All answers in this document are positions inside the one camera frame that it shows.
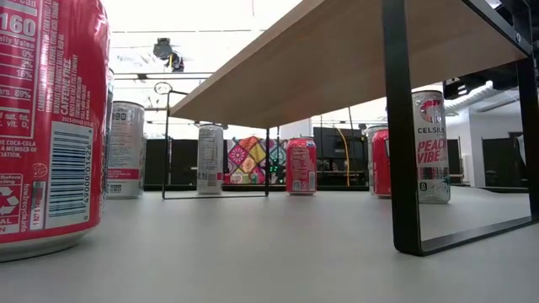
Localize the Celsius Arctic Vibe can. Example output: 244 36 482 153
365 124 389 195

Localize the yellow cable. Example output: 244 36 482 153
335 127 351 188

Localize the red Coca-Cola can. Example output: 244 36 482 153
285 136 318 196
0 0 111 263
371 128 393 199

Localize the Celsius Peach Vibe can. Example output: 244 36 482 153
411 89 451 205

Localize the black overhead camera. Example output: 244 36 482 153
152 36 186 73

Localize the colourful patterned panel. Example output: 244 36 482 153
225 135 290 185

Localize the silver black-top Celsius can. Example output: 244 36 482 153
196 122 225 196

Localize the white Celsius can pink band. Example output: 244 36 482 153
109 99 147 199

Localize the wooden shelf with black legs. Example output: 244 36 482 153
162 0 539 257

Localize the black cabinet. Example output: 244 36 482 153
482 136 526 189

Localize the black wire loop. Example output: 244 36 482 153
152 80 174 96

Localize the black partition panel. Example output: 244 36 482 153
142 137 199 189

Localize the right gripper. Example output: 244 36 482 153
442 75 496 101

